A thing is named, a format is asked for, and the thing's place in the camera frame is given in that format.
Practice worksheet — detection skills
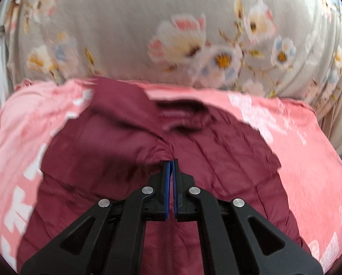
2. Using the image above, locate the maroon quilted puffer jacket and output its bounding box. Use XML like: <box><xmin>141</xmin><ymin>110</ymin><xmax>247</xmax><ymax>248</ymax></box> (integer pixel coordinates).
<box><xmin>17</xmin><ymin>78</ymin><xmax>308</xmax><ymax>267</ymax></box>

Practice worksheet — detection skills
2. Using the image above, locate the pink blanket with white bows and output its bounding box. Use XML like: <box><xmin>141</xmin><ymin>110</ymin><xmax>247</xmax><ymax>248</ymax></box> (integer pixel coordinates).
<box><xmin>0</xmin><ymin>79</ymin><xmax>342</xmax><ymax>271</ymax></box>

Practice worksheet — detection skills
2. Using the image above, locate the grey floral bedsheet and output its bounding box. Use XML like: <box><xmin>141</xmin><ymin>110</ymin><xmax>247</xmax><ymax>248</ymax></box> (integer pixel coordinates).
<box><xmin>5</xmin><ymin>0</ymin><xmax>342</xmax><ymax>117</ymax></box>

